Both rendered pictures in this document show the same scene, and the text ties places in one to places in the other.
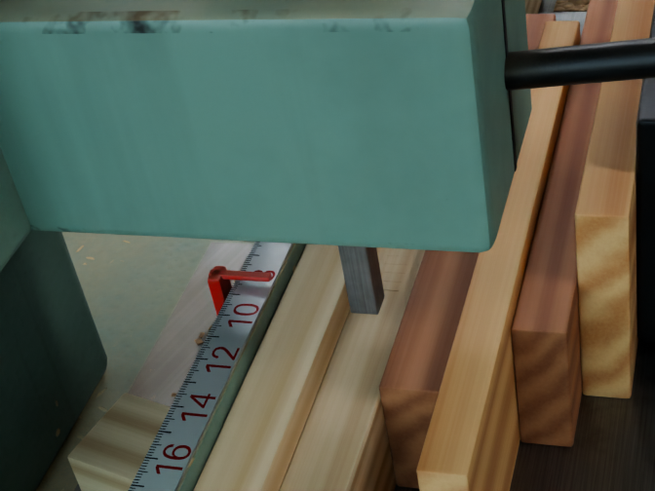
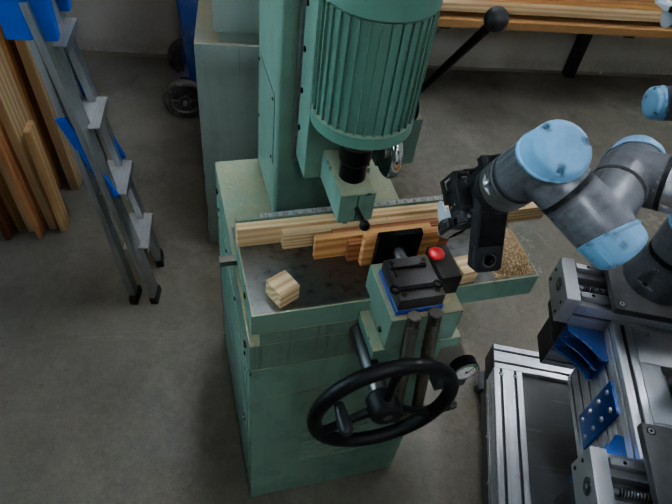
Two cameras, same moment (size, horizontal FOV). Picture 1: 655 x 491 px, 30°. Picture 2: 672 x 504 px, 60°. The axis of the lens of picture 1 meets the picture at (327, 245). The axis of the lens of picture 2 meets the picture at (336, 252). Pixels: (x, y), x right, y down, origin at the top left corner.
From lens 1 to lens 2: 0.90 m
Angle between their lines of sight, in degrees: 35
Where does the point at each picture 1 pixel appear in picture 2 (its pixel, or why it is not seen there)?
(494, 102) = (347, 208)
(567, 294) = (357, 243)
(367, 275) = not seen: hidden behind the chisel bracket
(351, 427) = (324, 229)
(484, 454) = (325, 243)
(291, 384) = (325, 219)
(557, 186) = not seen: hidden behind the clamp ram
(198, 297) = not seen: hidden behind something
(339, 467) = (316, 230)
